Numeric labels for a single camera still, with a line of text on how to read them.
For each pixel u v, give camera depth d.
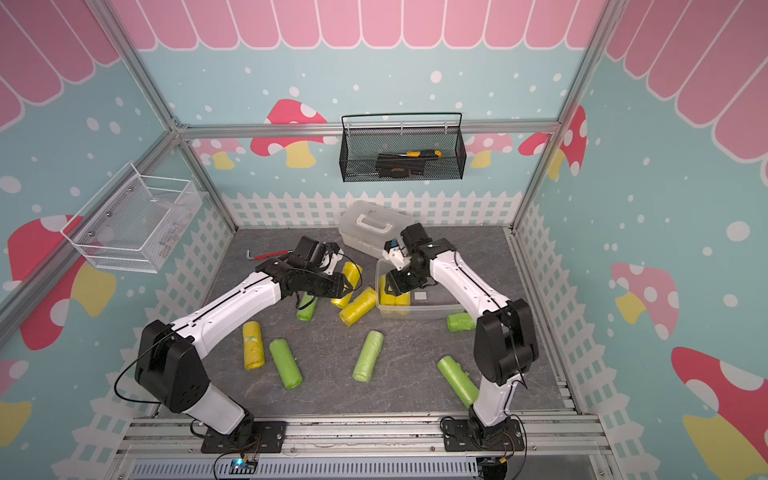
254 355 0.84
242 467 0.73
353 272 0.85
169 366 0.43
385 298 0.93
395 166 0.90
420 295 0.99
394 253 0.79
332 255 0.70
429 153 0.90
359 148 0.94
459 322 0.89
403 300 0.96
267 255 1.13
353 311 0.93
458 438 0.74
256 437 0.73
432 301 1.00
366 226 1.06
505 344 0.47
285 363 0.84
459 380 0.81
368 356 0.85
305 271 0.61
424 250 0.63
